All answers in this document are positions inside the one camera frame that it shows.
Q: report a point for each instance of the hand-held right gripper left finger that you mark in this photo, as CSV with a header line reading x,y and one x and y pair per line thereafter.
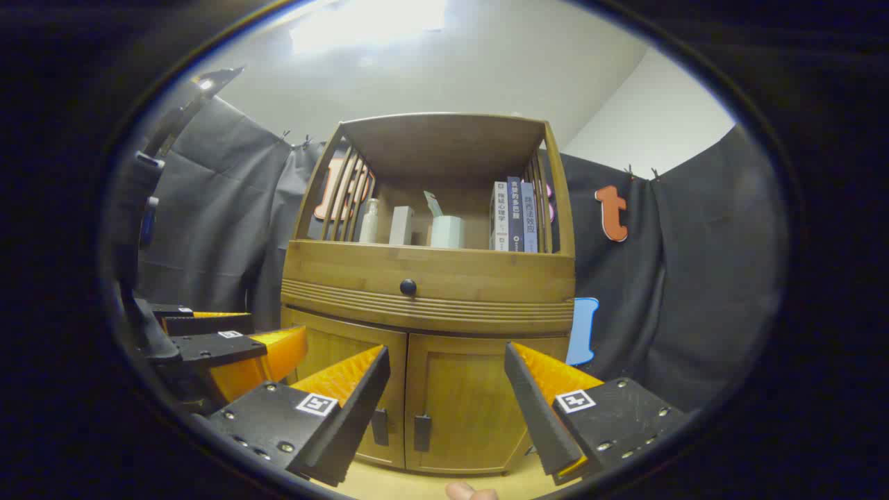
x,y
361,410

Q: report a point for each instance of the white rectangular box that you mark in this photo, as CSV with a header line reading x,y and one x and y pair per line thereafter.
x,y
401,226

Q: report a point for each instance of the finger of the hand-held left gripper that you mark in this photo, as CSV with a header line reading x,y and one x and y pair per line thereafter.
x,y
208,323
215,347

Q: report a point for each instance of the light purple book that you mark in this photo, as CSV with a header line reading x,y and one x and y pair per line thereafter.
x,y
530,219

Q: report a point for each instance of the black backdrop cloth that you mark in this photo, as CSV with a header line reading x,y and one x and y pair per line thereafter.
x,y
694,278

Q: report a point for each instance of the wooden double-door shoe cabinet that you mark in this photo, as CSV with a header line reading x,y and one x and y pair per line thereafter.
x,y
444,146

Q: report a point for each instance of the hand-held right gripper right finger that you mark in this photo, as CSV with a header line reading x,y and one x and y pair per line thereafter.
x,y
535,410

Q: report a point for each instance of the pale tube in cup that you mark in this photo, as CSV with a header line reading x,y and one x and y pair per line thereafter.
x,y
433,204

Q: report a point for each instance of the black round drawer knob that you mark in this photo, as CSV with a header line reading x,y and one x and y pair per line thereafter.
x,y
408,287

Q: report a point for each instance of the white cup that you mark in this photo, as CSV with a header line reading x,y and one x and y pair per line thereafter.
x,y
446,232

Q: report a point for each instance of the wooden shoe cabinet door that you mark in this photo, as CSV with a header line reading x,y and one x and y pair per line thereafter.
x,y
326,347
458,389

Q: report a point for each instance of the white pump bottle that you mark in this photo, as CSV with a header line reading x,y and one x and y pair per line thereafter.
x,y
369,226

